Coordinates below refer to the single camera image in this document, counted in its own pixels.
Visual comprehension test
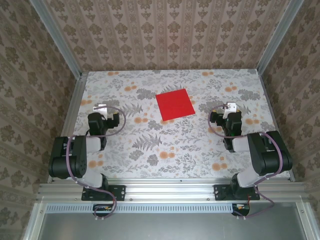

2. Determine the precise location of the aluminium corner post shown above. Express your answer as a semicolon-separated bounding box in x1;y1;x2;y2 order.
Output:
256;0;307;74
29;0;84;80

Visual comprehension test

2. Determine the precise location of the grey metal sheet panel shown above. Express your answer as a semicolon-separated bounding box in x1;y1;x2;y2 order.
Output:
23;202;316;240

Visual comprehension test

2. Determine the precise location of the floral patterned table cover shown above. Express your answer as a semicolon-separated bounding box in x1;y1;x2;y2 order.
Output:
61;69;292;180

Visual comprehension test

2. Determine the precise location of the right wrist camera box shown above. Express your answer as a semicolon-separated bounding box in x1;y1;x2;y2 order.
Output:
223;101;237;119

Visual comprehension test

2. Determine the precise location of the red square paper sheet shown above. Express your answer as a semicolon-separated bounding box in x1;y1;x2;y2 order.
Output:
155;87;196;123

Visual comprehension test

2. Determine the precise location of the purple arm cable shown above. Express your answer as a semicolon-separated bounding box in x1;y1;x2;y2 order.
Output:
65;105;127;222
208;104;286;221

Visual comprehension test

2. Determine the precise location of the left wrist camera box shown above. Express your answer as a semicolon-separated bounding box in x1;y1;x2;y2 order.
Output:
92;104;109;120

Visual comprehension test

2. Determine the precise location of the long aluminium base rail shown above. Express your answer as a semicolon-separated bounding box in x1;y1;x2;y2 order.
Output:
37;181;310;202

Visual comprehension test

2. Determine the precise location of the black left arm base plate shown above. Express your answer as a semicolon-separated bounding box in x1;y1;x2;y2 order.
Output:
81;184;126;202

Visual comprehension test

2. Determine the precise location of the aluminium side rail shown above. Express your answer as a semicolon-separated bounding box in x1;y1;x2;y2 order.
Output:
258;71;296;182
47;72;89;183

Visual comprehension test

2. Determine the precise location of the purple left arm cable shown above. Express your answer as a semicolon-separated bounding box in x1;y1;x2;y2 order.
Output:
65;105;127;222

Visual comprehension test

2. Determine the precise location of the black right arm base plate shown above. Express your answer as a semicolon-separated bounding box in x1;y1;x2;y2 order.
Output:
214;184;261;202

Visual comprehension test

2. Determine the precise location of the black connector box with wires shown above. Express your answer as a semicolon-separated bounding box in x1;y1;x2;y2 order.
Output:
92;203;115;218
231;203;251;217

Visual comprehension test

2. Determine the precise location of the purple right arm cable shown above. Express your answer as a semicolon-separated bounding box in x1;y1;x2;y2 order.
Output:
208;104;286;221

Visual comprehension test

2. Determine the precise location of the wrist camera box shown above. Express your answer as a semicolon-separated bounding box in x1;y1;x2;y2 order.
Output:
92;104;109;120
223;101;237;119

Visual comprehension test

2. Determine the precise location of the grey slotted cable duct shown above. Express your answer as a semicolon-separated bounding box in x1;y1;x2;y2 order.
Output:
46;202;235;214

